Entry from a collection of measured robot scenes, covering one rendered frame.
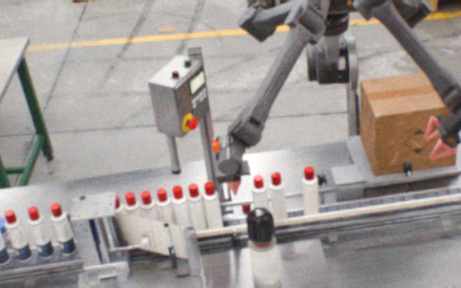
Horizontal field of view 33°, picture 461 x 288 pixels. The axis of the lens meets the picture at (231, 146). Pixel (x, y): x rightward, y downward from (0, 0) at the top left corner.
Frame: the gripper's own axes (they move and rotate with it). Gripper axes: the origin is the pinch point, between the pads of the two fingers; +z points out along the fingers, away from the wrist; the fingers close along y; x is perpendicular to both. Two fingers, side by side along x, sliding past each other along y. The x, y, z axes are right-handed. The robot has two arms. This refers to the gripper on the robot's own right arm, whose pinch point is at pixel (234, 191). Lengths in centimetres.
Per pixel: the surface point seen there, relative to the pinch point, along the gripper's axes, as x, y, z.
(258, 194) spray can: 15.5, 7.8, 15.2
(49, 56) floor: 324, -118, 119
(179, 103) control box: 17.3, -13.1, -22.6
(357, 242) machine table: 8, 39, 35
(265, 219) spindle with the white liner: -12.6, 7.6, 1.2
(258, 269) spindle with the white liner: -13.5, 4.0, 20.0
